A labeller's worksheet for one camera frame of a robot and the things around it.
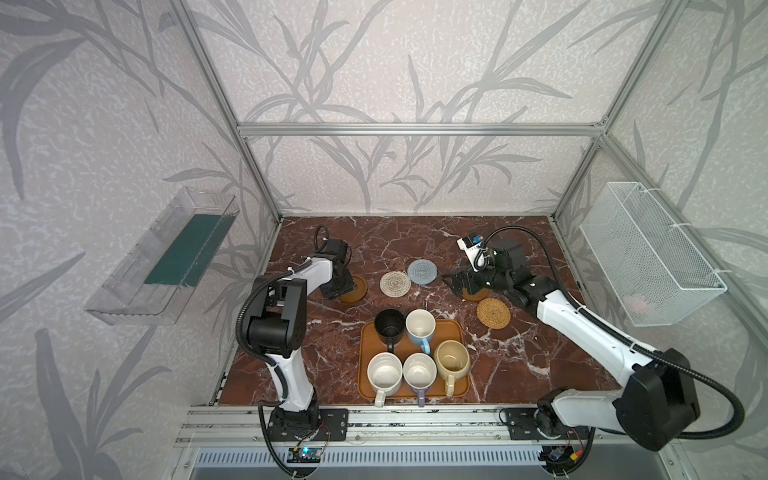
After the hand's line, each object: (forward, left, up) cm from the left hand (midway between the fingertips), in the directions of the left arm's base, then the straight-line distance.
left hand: (348, 279), depth 99 cm
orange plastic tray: (-22, -9, -1) cm, 23 cm away
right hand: (-4, -33, +18) cm, 38 cm away
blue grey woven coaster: (+5, -25, -2) cm, 26 cm away
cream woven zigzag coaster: (-1, -16, -1) cm, 16 cm away
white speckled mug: (-29, -14, 0) cm, 32 cm away
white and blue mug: (-17, -24, +2) cm, 29 cm away
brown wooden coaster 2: (-5, -43, 0) cm, 44 cm away
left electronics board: (-48, +5, -2) cm, 48 cm away
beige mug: (-26, -33, 0) cm, 42 cm away
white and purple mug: (-29, -24, -1) cm, 37 cm away
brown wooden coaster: (-3, -4, -2) cm, 6 cm away
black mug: (-18, -15, +6) cm, 24 cm away
